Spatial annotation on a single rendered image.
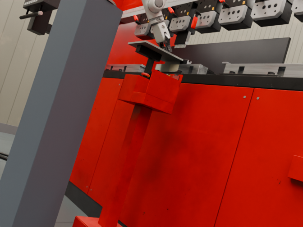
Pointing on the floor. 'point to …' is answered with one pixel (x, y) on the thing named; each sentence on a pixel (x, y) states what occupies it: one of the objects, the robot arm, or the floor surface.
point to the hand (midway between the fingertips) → (166, 50)
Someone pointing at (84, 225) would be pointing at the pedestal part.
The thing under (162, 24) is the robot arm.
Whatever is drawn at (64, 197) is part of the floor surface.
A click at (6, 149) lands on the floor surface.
